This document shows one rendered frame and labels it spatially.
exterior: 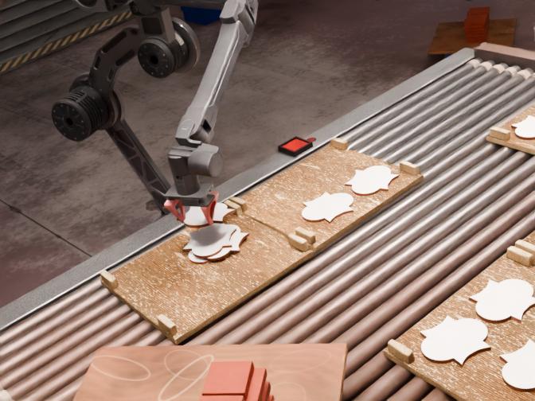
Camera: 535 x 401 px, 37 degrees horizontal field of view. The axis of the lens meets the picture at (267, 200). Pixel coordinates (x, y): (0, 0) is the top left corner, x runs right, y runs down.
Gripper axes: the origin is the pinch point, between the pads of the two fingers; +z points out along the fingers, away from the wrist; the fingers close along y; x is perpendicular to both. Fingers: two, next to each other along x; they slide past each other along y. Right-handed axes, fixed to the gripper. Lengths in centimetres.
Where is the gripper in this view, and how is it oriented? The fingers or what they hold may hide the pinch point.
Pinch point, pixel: (197, 220)
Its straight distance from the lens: 195.2
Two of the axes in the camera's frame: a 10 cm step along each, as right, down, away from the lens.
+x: -3.4, 5.6, -7.6
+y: -9.3, -0.5, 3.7
